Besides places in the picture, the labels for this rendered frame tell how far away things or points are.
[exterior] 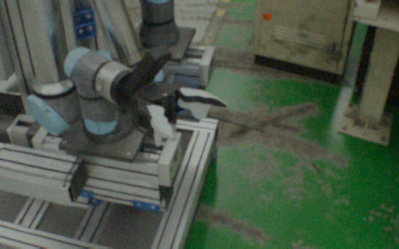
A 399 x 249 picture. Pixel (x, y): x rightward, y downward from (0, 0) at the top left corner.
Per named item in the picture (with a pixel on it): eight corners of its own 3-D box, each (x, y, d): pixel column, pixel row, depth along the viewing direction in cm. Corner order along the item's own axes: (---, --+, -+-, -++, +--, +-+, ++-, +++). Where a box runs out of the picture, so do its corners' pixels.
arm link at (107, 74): (122, 57, 96) (91, 69, 91) (138, 64, 94) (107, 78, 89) (122, 88, 101) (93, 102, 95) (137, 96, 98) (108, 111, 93)
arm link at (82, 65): (91, 70, 106) (86, 38, 101) (124, 87, 101) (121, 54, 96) (64, 86, 102) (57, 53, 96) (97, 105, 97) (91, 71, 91)
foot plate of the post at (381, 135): (345, 103, 259) (347, 97, 257) (392, 115, 251) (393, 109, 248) (337, 132, 240) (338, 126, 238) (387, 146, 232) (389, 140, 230)
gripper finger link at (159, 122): (173, 161, 81) (162, 130, 88) (175, 133, 78) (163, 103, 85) (154, 163, 80) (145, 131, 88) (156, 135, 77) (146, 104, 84)
